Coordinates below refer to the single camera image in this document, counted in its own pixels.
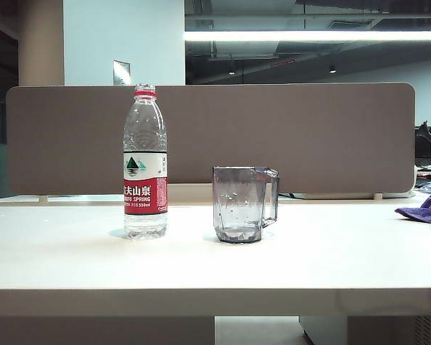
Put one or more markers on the transparent grey plastic mug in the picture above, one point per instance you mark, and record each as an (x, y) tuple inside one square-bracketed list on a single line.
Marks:
[(237, 201)]

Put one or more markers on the purple cloth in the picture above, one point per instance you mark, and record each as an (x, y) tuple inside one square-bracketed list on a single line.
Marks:
[(427, 212)]

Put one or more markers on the long ceiling light strip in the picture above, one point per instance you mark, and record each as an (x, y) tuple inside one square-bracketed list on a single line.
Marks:
[(309, 36)]

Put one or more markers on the red label mineral water bottle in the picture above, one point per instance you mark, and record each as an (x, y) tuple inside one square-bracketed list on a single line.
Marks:
[(145, 187)]

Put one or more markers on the beige round pillar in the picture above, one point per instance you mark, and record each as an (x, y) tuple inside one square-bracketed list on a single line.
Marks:
[(41, 43)]

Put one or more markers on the black monitor on arm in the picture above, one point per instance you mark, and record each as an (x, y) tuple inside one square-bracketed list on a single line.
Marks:
[(422, 143)]

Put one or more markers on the silver wall sign plaque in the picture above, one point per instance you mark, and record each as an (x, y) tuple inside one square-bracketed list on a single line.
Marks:
[(121, 73)]

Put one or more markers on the brown desk partition panel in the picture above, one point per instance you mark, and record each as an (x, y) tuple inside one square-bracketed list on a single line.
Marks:
[(309, 136)]

